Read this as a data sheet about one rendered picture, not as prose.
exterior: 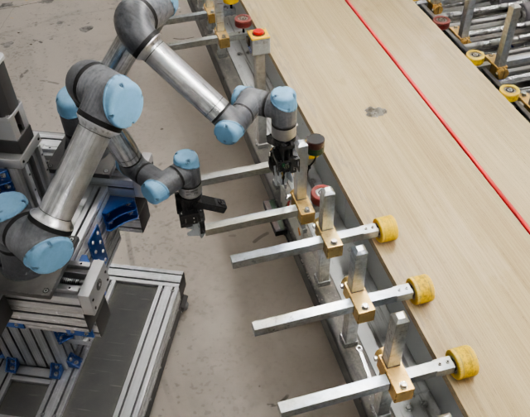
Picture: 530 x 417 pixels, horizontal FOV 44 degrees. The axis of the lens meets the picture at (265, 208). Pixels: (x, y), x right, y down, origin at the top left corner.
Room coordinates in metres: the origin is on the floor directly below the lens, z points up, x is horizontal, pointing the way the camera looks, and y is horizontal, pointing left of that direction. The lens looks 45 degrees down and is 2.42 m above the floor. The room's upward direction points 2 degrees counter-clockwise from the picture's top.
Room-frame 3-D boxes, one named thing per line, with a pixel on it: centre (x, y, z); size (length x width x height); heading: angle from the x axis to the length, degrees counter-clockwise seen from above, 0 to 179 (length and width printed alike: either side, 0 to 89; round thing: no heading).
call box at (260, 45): (2.12, 0.00, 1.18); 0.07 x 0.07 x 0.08; 14
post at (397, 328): (0.90, -0.31, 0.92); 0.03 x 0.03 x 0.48; 14
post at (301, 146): (1.63, -0.12, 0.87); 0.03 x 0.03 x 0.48; 14
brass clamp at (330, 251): (1.36, -0.19, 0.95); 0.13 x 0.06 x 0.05; 14
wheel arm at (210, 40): (2.78, 0.27, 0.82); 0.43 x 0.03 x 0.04; 104
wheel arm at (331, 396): (0.85, -0.26, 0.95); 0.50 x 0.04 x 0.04; 104
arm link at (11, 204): (1.21, 0.67, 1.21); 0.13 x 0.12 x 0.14; 47
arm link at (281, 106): (1.54, -0.06, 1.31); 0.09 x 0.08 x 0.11; 64
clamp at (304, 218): (1.61, -0.13, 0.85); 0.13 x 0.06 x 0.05; 14
